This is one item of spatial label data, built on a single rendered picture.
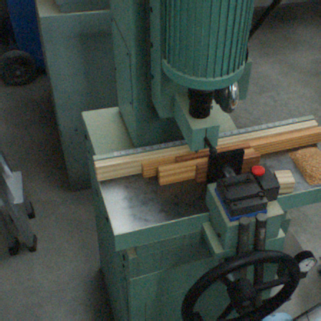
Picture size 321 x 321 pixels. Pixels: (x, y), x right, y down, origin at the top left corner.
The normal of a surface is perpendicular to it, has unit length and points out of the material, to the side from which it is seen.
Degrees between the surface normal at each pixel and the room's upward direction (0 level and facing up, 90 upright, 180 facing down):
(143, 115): 90
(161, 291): 90
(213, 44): 90
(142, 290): 90
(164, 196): 0
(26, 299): 0
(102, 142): 0
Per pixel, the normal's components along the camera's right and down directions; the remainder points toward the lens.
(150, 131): 0.34, 0.70
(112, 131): 0.07, -0.69
